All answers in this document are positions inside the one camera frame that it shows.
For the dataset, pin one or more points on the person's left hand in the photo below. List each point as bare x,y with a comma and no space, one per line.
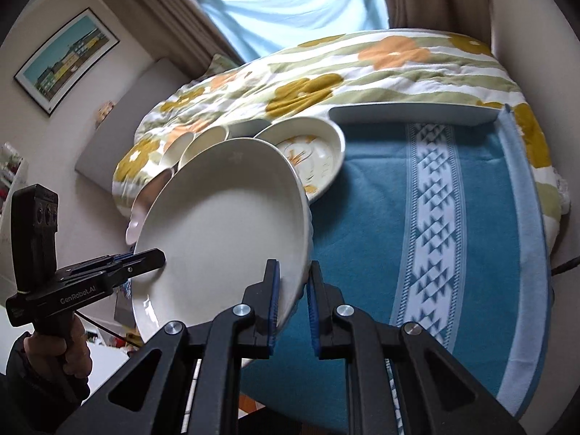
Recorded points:
81,349

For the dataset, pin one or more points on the floral duvet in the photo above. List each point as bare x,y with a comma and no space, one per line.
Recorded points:
362,72

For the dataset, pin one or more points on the cream plate with orange flowers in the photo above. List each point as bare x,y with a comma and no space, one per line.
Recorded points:
312,158

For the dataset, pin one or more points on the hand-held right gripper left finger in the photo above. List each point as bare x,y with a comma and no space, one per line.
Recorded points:
271,308

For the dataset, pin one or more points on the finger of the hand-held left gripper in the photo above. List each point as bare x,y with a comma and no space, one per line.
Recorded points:
145,260
124,259

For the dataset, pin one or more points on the cream bowl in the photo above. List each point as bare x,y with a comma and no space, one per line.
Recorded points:
213,138
179,149

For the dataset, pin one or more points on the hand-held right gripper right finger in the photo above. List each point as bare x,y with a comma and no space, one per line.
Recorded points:
312,312

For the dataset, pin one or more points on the colourful shelf clutter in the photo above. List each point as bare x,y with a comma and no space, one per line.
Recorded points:
10,176

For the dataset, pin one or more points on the large white plate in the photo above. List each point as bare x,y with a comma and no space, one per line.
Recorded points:
217,226

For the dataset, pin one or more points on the light blue sheer curtain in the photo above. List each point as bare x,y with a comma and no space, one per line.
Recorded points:
294,13

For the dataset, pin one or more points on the small figurine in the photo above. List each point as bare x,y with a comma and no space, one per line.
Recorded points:
104,113

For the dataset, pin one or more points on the green patterned pillow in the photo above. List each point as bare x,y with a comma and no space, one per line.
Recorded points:
222,65

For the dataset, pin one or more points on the white plastic bag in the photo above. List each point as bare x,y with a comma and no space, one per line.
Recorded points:
562,188

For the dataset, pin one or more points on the teal towel with white stripe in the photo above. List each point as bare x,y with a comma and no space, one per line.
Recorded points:
371,235

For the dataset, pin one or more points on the framed picture of houses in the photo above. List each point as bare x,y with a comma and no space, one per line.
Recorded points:
65,61

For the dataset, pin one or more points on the brownish pink bowl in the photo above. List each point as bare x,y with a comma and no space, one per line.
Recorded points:
145,195

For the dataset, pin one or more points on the pale grey headboard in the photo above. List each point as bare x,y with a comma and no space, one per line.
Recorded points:
131,122

